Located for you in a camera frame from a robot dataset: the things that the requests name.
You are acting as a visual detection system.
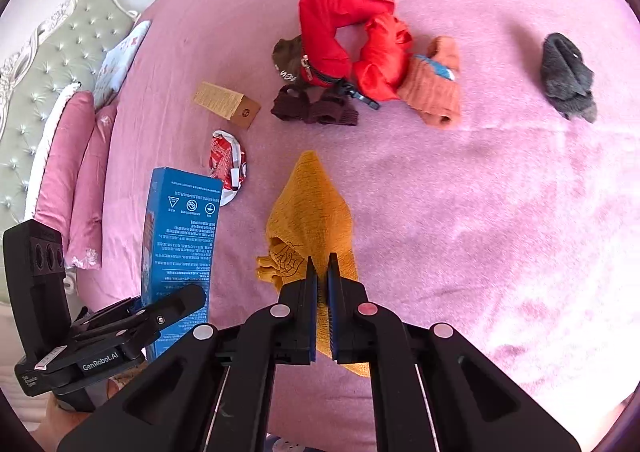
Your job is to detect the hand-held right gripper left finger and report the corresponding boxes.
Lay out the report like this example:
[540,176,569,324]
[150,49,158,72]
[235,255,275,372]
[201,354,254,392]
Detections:
[57,256,319,452]

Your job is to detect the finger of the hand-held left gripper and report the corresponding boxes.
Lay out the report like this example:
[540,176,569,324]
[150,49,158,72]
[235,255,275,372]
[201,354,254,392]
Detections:
[75,297,144,329]
[120,284,207,341]

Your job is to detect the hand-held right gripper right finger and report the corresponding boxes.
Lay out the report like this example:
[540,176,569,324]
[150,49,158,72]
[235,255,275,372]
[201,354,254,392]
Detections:
[327,253,583,452]

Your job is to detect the blue printed carton box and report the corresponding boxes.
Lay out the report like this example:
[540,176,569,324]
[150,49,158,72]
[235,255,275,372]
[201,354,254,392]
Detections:
[140,166,224,360]

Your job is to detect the mustard yellow knit cloth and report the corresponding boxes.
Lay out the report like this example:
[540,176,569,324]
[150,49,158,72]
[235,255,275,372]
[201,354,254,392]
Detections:
[256,150,372,378]

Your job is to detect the brown plush toy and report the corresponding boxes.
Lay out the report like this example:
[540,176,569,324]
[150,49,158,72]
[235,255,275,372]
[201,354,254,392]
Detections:
[208,129,248,207]

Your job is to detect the small brown cardboard box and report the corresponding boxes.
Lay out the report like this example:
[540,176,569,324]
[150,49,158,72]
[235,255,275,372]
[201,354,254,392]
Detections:
[193,82,262,131]

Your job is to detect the person's left hand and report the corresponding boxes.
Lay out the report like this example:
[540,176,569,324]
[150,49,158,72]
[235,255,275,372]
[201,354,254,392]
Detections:
[42,366,146,438]

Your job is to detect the pink pillow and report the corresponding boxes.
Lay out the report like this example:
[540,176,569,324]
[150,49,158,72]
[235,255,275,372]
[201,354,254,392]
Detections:
[32,91,96,238]
[65,104,118,270]

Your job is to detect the pink bed sheet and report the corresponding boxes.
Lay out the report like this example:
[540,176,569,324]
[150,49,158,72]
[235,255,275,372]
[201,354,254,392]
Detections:
[75,0,640,452]

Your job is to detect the maroon knit sock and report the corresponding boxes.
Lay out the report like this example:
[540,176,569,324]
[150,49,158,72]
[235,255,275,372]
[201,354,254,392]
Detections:
[271,84,315,123]
[307,89,360,127]

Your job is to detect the green tufted headboard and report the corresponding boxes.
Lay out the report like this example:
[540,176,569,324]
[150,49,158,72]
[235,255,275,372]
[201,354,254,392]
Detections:
[0,0,141,305]

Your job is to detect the white patterned pillow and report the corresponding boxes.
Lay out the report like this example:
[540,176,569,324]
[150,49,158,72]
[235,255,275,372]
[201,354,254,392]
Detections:
[93,20,152,108]

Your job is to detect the orange knit sock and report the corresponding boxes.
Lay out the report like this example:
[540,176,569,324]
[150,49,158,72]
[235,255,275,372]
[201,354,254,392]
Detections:
[397,35,463,129]

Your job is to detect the brown cap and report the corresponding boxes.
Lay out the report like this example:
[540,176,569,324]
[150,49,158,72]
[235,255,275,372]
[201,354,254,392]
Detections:
[272,34,313,85]

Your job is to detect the blue white small cloth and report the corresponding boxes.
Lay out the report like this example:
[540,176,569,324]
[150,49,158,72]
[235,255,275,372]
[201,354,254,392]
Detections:
[424,54,458,81]

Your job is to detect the grey fuzzy sock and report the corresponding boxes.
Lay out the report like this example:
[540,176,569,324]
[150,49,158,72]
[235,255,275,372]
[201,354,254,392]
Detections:
[541,32,598,124]

